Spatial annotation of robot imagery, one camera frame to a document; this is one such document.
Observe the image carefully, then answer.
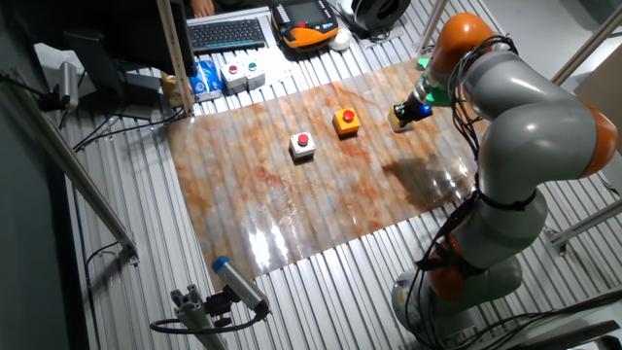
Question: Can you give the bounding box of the green button yellow box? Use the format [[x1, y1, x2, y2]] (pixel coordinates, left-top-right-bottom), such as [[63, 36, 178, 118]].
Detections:
[[387, 104, 415, 134]]

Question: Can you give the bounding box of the white computer mouse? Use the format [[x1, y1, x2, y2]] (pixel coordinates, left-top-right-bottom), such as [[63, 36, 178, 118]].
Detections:
[[328, 27, 352, 53]]

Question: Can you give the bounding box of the black keyboard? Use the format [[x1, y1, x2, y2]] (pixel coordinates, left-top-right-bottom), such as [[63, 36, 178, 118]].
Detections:
[[187, 17, 268, 55]]

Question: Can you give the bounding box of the grey flat plate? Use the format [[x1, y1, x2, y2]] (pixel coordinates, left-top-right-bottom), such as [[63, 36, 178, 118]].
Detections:
[[362, 26, 407, 51]]

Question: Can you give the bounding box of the marble pattern mat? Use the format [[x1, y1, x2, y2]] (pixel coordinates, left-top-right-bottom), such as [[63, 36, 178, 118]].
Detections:
[[167, 48, 490, 293]]

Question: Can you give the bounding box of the aluminium frame post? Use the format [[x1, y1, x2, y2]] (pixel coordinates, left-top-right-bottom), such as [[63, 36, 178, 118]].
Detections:
[[548, 3, 622, 89], [416, 0, 449, 53]]

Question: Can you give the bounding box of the aluminium frame beam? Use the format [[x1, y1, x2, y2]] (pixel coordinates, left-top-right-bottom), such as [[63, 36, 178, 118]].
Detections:
[[543, 198, 622, 258]]

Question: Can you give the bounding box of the beige upright frame post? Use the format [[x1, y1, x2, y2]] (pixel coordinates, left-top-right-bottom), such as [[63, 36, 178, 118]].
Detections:
[[155, 0, 196, 118]]

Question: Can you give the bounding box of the red button grey box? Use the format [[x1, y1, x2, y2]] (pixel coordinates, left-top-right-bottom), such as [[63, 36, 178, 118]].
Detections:
[[288, 131, 317, 162]]

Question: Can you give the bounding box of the yellow packet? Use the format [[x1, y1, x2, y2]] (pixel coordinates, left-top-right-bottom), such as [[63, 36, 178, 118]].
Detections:
[[159, 71, 195, 109]]

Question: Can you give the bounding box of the orange black teach pendant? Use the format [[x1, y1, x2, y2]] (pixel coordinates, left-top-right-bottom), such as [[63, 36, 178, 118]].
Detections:
[[270, 0, 340, 50]]

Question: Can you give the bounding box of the person's right hand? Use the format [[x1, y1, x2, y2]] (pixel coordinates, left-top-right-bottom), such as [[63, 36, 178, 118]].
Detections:
[[190, 0, 216, 18]]

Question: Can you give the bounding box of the red button orange box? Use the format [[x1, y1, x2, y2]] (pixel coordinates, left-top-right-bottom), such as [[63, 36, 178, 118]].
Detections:
[[331, 107, 363, 137]]

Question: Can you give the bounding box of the grey diagonal frame beam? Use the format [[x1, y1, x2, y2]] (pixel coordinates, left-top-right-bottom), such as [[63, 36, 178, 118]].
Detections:
[[0, 67, 141, 266]]

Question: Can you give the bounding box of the black desk cable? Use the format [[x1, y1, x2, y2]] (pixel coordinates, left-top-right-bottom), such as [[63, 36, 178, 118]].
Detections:
[[72, 105, 187, 153]]

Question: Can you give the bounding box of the aluminium profile camera stand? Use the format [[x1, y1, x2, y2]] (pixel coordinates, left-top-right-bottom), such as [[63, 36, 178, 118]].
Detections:
[[169, 284, 229, 350]]

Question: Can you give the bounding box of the red button white box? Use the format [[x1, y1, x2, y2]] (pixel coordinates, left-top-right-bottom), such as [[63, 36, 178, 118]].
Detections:
[[219, 61, 249, 96]]

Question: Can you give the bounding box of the green button white box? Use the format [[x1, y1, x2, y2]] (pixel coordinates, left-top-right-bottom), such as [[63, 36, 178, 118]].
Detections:
[[242, 58, 267, 91]]

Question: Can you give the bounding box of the grey camera blue cap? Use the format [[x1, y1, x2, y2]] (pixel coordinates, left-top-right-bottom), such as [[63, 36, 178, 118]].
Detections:
[[211, 255, 271, 317]]

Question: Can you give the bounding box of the black round spool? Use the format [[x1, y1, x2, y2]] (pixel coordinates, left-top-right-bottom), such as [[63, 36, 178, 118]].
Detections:
[[350, 0, 412, 33]]

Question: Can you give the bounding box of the black camera cable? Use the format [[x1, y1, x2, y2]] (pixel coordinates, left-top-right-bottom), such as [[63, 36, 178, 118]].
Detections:
[[149, 310, 267, 335]]

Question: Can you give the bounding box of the black computer monitor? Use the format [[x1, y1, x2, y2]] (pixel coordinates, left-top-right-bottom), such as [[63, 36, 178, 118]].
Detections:
[[9, 0, 196, 122]]

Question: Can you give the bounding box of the silver cylindrical camera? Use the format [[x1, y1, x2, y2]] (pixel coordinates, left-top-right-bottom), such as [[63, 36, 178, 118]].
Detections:
[[57, 60, 81, 111]]

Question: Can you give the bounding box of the brown cardboard panel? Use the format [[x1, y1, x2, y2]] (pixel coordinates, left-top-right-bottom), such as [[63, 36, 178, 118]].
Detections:
[[572, 43, 622, 118]]

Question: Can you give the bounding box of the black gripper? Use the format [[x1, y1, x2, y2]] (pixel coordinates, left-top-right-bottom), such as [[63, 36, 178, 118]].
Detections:
[[394, 97, 434, 129]]

